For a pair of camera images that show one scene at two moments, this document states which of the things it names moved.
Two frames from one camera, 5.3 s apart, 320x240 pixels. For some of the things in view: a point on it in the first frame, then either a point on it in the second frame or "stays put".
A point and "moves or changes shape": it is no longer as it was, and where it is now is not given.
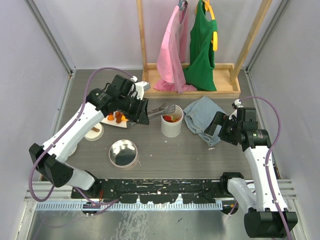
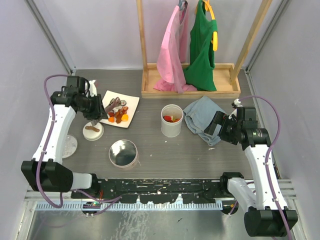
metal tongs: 161,110 moves or changes shape
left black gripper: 140,115 to 98,113
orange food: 170,119 stays put
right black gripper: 222,119 stays put
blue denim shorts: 198,114 stays put
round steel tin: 123,153 stays put
